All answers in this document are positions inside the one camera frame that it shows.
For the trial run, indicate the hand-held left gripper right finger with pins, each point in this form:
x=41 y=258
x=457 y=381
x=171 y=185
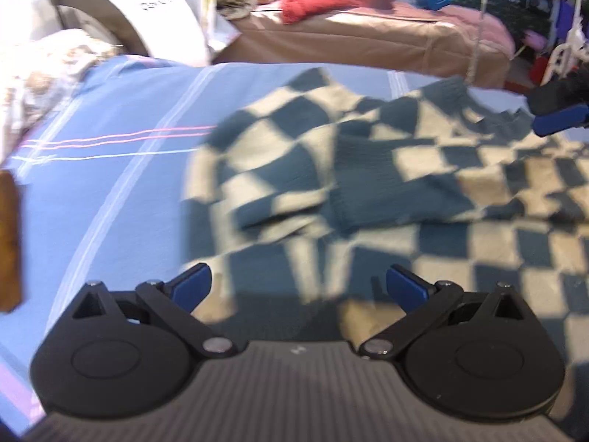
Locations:
x=405 y=285

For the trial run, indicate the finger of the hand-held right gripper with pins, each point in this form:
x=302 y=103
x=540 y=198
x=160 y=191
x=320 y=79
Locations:
x=561 y=120
x=559 y=94

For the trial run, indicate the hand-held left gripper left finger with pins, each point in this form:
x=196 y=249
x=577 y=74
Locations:
x=193 y=283

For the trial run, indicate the checkered teal and cream sweater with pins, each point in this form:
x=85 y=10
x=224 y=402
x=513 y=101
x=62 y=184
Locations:
x=414 y=170

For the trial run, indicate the white metal trolley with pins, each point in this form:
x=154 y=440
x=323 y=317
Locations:
x=559 y=53

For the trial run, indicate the green patterned divider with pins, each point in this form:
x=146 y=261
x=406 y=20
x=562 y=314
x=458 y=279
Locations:
x=515 y=14

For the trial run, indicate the blue striped bed sheet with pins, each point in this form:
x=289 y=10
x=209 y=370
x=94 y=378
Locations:
x=115 y=193

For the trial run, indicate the brown board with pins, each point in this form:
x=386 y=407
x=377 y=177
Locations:
x=10 y=239

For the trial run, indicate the white hanging garment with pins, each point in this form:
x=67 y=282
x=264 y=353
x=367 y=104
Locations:
x=221 y=32

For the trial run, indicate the floral patterned blanket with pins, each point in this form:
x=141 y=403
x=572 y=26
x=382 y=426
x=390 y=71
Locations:
x=41 y=78

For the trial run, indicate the white beauty machine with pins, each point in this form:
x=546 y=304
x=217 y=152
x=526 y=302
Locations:
x=138 y=14

